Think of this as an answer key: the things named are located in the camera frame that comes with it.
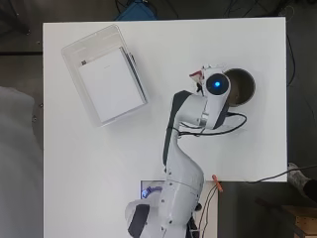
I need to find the black floor cable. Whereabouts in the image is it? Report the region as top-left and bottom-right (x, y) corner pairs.
(246, 164), (317, 184)

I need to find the blue bag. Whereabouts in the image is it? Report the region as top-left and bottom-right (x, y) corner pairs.
(114, 0), (159, 22)

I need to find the orange clamp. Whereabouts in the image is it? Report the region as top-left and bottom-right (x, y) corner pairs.
(211, 174), (224, 193)

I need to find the brown round tub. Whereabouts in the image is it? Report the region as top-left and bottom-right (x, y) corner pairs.
(223, 67), (257, 108)

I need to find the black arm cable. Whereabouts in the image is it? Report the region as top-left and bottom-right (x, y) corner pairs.
(170, 111), (249, 139)

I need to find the clear plastic box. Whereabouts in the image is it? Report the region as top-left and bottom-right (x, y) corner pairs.
(60, 23), (149, 128)

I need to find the book with black edge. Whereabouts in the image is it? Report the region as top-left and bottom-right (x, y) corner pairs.
(118, 46), (149, 104)

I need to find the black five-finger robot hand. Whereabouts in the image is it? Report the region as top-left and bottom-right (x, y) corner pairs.
(188, 63), (226, 97)

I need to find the person's shoe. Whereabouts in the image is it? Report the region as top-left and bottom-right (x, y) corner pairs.
(286, 162), (317, 203)

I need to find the wooden stool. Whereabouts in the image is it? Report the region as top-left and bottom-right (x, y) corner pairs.
(282, 204), (317, 238)

